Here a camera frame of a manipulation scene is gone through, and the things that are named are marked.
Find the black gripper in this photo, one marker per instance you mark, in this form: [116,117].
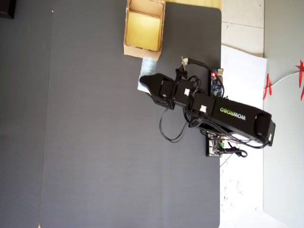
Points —
[167,95]

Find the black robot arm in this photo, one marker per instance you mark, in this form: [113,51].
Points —
[237,116]

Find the cardboard box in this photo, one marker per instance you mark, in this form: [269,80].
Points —
[145,31]

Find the black box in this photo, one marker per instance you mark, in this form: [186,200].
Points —
[6,8]

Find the blue circuit board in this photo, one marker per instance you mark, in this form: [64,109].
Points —
[215,85]

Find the black textured mat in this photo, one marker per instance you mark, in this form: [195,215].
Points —
[118,142]

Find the white paper sheet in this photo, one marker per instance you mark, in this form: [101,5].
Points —
[242,78]

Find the motor controller board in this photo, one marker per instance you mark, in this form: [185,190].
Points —
[215,147]

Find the red paper decoration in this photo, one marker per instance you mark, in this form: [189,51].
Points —
[268,86]
[301,78]

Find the dark grey mat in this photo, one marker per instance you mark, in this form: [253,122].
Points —
[21,118]

